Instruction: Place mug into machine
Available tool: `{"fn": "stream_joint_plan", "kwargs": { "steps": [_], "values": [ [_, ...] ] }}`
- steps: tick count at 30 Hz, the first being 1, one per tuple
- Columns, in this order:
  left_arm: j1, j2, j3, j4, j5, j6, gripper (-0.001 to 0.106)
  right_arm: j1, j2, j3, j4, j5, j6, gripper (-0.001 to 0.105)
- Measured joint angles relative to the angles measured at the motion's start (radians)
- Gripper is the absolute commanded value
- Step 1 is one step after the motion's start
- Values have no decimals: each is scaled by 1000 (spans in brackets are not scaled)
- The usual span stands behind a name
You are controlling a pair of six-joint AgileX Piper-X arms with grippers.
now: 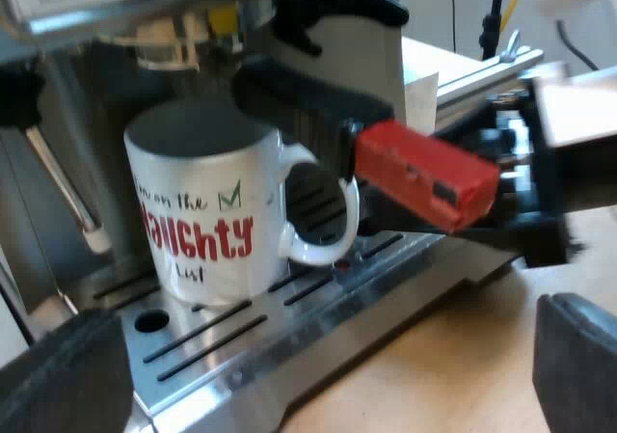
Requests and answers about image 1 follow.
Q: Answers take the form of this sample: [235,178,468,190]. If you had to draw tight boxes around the filter holder with red-ended handle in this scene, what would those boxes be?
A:
[232,60,501,236]

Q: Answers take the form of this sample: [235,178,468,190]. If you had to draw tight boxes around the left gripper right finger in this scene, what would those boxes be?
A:
[531,292,617,433]

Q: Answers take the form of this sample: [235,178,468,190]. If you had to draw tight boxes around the aluminium rail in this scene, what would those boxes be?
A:
[436,46,547,112]

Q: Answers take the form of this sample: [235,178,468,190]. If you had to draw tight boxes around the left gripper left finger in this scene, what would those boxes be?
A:
[0,307,135,433]

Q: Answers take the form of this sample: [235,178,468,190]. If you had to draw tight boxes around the white mug with red print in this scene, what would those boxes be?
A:
[122,96,361,308]

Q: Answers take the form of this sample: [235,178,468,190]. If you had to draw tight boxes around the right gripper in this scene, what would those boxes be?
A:
[359,62,617,268]

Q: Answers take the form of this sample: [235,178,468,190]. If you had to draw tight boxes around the steel espresso machine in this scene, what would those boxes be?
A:
[0,0,527,433]

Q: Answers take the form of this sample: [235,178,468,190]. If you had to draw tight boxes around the black tripod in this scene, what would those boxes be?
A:
[480,0,508,62]

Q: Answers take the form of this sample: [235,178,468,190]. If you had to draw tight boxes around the thick black cable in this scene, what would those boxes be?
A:
[555,19,600,71]

